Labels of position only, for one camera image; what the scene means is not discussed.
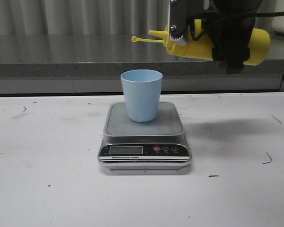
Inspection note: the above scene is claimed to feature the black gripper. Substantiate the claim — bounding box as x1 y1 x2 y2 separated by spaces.
186 0 262 74

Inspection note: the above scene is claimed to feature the yellow squeeze bottle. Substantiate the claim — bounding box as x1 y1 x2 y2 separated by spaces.
132 19 271 66

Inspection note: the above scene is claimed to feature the light blue plastic cup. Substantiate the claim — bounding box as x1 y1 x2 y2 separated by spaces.
121 70 163 122

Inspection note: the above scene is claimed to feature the silver digital kitchen scale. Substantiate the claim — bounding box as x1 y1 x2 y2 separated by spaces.
98 102 192 175

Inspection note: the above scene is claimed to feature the white container on ledge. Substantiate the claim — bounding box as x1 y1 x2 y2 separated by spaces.
271 0 284 35

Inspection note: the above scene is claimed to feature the grey stone counter ledge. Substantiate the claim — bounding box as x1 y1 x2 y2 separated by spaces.
0 35 284 96

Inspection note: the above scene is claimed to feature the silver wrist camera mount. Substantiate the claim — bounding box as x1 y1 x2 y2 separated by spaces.
168 0 215 46

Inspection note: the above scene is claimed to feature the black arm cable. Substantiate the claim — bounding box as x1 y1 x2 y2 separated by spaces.
190 9 284 41

